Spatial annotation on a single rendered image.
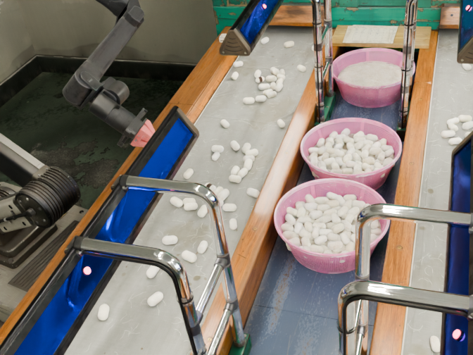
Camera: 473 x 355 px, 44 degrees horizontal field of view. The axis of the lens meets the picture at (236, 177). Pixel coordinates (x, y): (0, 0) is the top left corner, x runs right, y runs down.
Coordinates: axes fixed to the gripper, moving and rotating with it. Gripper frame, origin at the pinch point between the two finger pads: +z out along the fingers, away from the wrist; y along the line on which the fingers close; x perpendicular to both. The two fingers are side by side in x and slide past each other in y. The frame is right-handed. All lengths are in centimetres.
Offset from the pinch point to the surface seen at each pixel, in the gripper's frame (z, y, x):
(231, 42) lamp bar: -0.2, 18.2, -25.6
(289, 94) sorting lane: 24, 51, -2
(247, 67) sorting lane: 9, 67, 10
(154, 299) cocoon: 17.3, -37.5, 1.4
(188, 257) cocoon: 19.4, -24.5, -0.4
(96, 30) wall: -74, 184, 129
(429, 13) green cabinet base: 49, 96, -33
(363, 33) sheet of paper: 35, 88, -16
